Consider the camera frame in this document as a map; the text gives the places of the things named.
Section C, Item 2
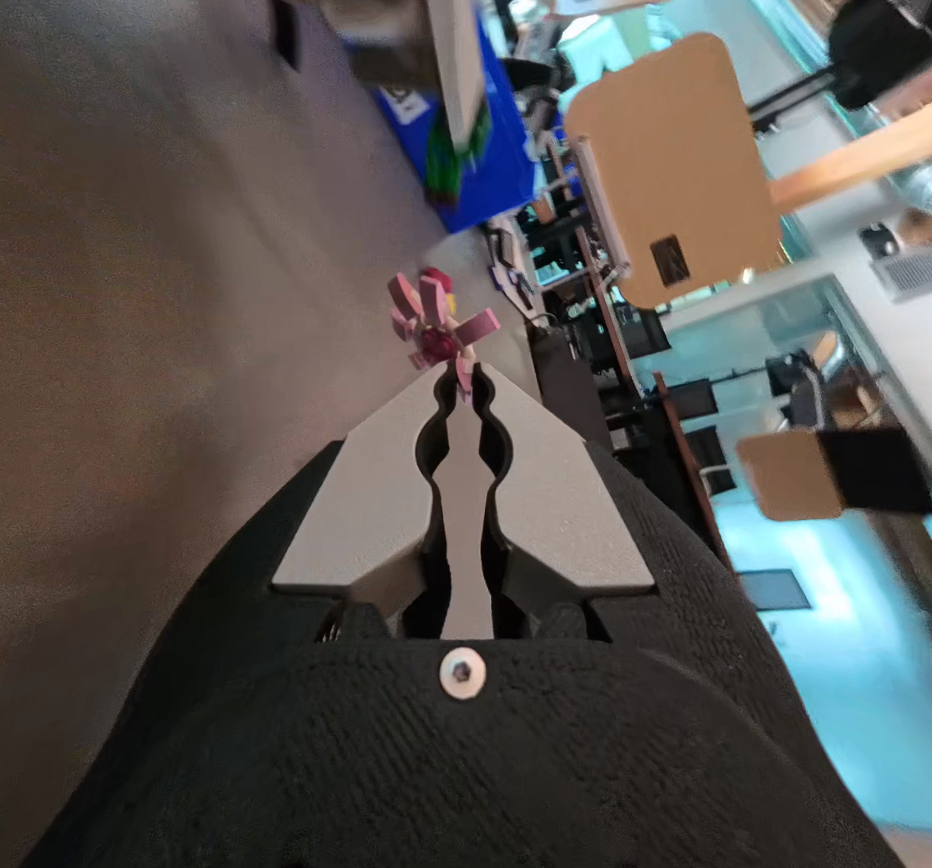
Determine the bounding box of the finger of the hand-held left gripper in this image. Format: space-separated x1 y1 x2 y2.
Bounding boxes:
416 0 487 152

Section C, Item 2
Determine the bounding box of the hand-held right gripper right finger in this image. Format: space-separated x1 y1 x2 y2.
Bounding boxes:
473 363 657 625

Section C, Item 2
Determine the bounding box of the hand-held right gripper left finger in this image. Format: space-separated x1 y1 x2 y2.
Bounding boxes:
271 363 458 625

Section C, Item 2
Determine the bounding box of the green lego stem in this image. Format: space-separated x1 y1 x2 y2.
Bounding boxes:
424 102 494 205

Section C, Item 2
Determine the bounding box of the pink lego flower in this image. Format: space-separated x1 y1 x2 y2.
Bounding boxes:
386 267 503 404

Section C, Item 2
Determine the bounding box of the blue plastic bin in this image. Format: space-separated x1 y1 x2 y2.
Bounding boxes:
373 22 541 235

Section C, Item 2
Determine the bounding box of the black office chair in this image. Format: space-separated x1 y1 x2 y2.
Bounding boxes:
750 0 932 128

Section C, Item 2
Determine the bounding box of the wooden post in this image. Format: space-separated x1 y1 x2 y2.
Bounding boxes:
767 105 932 215

